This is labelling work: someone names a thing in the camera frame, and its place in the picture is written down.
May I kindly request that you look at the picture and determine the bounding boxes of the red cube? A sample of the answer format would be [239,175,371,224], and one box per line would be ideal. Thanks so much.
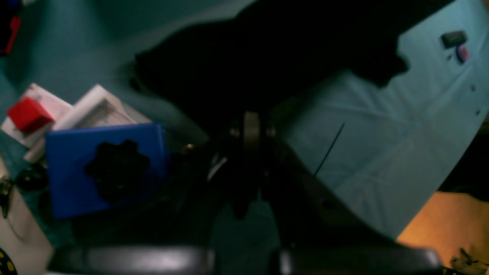
[7,96,54,134]

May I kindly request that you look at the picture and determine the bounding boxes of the blue box with knob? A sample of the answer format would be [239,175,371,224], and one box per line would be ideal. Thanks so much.
[45,123,170,220]

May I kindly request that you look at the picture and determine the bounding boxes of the white paper under box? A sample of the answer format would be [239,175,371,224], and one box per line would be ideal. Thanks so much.
[1,83,152,163]

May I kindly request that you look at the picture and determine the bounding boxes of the light blue table cloth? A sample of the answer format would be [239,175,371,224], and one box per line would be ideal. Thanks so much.
[1,0,488,238]

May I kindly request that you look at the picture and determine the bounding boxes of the black graphic t-shirt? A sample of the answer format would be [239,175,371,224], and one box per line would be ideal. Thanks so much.
[136,0,450,136]

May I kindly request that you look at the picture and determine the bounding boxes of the black remote control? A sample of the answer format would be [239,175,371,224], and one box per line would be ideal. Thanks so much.
[440,30,468,49]

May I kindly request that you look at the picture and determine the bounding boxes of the black yellow dotted mug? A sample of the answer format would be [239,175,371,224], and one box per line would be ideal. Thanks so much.
[0,249,18,275]

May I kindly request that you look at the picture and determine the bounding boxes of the long black zip tie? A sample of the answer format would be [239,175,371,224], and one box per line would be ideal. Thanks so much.
[313,123,345,177]

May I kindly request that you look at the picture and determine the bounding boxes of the orange black clamp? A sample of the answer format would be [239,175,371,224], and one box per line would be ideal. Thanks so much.
[0,0,22,56]

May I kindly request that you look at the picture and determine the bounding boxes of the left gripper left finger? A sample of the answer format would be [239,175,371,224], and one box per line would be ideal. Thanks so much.
[47,115,252,275]

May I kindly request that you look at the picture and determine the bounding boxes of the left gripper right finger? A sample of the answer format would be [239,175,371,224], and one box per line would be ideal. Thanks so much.
[252,113,443,275]

